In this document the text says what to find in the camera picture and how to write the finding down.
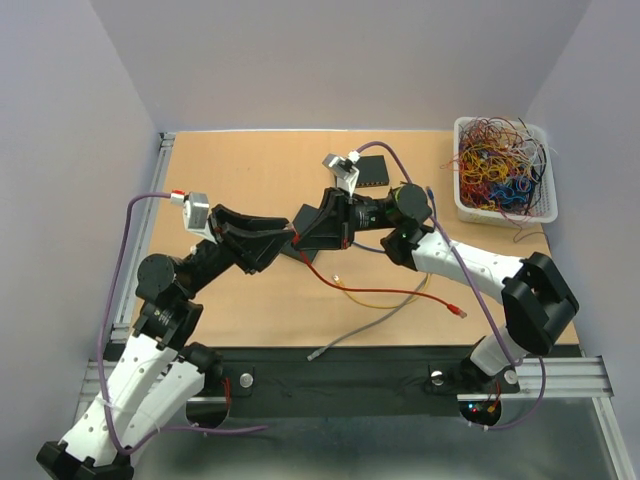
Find aluminium rail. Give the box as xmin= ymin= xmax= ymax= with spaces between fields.
xmin=79 ymin=355 xmax=616 ymax=401
xmin=104 ymin=132 xmax=177 ymax=343

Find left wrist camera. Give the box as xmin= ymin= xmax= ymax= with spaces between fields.
xmin=170 ymin=190 xmax=212 ymax=240

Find red ethernet cable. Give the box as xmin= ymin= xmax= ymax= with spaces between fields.
xmin=287 ymin=224 xmax=469 ymax=320

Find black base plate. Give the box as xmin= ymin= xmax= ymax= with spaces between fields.
xmin=154 ymin=344 xmax=586 ymax=419

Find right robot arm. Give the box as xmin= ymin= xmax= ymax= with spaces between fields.
xmin=293 ymin=184 xmax=579 ymax=390

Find tangled coloured wires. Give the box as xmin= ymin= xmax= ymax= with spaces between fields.
xmin=438 ymin=116 xmax=557 ymax=244

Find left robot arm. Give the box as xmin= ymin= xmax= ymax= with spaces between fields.
xmin=36 ymin=200 xmax=295 ymax=479

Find grey ethernet cable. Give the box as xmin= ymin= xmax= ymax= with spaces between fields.
xmin=305 ymin=272 xmax=431 ymax=362

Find aluminium left rail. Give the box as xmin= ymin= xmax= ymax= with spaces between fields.
xmin=104 ymin=132 xmax=177 ymax=343

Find blue ethernet cable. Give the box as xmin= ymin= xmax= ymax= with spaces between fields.
xmin=349 ymin=185 xmax=439 ymax=251

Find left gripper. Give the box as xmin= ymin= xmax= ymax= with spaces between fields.
xmin=182 ymin=202 xmax=299 ymax=297

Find yellow ethernet cable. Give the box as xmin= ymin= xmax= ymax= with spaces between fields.
xmin=332 ymin=273 xmax=431 ymax=310

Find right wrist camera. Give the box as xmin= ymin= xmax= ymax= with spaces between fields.
xmin=322 ymin=150 xmax=360 ymax=196

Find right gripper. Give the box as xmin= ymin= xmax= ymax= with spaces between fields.
xmin=291 ymin=185 xmax=396 ymax=249

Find white basket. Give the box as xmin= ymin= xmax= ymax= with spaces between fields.
xmin=447 ymin=117 xmax=558 ymax=228

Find aluminium front rail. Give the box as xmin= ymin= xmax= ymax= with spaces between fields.
xmin=79 ymin=355 xmax=616 ymax=401

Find black network switch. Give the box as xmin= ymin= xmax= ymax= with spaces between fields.
xmin=281 ymin=203 xmax=321 ymax=264
xmin=356 ymin=155 xmax=390 ymax=188

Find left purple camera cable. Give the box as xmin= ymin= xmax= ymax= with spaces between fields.
xmin=95 ymin=190 xmax=269 ymax=456

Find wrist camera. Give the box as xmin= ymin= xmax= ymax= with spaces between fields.
xmin=322 ymin=150 xmax=360 ymax=196
xmin=170 ymin=190 xmax=212 ymax=240

